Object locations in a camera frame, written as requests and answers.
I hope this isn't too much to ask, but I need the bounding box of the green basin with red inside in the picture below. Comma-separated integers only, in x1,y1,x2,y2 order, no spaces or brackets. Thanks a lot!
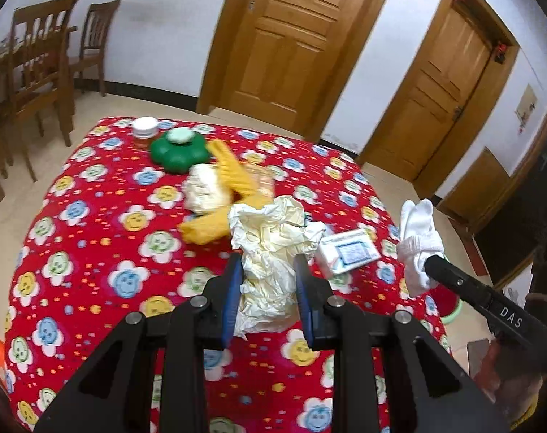
424,282,460,328

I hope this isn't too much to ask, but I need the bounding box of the yellow ridged plastic piece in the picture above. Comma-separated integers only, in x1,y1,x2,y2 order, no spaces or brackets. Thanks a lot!
209,139,260,201

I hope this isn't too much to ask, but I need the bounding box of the white jar with orange label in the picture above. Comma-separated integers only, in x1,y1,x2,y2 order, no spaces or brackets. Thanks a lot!
133,117,160,150

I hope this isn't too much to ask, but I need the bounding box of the green flower-shaped container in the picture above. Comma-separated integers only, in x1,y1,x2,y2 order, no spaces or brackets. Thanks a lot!
149,128,210,176

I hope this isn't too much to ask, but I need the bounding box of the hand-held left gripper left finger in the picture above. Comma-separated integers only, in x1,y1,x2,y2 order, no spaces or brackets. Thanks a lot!
34,252,246,433

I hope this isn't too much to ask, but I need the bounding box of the crumpled white wrapper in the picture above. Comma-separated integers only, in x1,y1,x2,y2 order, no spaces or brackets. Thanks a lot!
184,163,231,216

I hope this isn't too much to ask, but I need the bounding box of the dark wood-framed doorway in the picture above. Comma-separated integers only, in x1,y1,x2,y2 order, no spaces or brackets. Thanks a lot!
473,107,547,290

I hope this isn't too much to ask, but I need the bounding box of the white and blue carton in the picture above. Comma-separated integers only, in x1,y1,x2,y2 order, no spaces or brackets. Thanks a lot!
316,228,382,276

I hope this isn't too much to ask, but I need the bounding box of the wooden slat-back chair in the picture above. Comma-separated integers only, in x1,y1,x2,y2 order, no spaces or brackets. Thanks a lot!
1,0,81,183
69,0,121,98

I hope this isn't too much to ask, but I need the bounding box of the wooden door with handle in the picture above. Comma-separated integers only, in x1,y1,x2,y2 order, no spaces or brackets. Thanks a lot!
358,0,521,196

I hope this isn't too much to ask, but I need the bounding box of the yellow orange plastic bag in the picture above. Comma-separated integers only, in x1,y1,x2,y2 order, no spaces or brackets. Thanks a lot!
178,203,240,246

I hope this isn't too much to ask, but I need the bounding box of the beige wall panel box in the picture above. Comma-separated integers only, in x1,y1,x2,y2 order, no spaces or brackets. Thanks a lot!
514,83,539,128

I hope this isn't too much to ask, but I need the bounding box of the person's right hand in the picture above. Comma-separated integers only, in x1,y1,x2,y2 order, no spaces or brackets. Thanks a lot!
478,340,541,410

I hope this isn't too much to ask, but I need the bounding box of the narrow wooden door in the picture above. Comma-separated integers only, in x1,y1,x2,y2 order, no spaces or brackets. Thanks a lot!
436,146,513,236

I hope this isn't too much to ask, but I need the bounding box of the wide wooden panel door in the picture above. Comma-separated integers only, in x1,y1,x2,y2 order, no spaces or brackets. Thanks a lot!
196,0,403,120

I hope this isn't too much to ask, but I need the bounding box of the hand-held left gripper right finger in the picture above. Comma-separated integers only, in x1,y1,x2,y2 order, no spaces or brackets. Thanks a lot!
295,254,504,433

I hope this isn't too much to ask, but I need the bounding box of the white sock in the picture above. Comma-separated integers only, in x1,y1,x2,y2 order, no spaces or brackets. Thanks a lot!
398,198,446,299

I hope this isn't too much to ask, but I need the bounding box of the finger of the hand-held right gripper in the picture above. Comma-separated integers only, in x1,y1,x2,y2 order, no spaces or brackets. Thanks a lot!
424,254,496,322

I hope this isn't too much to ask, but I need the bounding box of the red flower-print blanket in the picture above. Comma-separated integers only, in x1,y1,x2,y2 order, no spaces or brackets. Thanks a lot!
3,116,453,433

